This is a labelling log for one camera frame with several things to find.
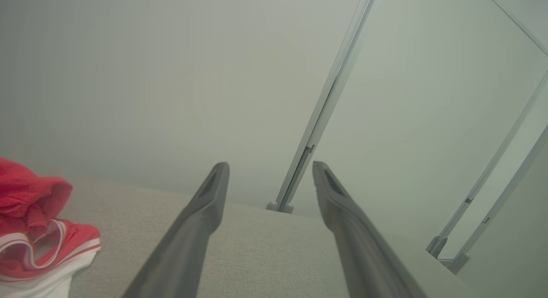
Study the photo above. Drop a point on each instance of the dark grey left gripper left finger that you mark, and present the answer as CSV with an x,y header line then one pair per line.
x,y
188,246

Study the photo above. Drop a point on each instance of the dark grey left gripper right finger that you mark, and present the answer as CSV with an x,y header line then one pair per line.
x,y
359,246

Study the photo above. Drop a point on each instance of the red white basketball jersey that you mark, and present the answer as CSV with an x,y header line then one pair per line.
x,y
30,204

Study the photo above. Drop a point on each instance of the grey partition post with feet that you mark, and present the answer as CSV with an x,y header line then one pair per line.
x,y
329,96

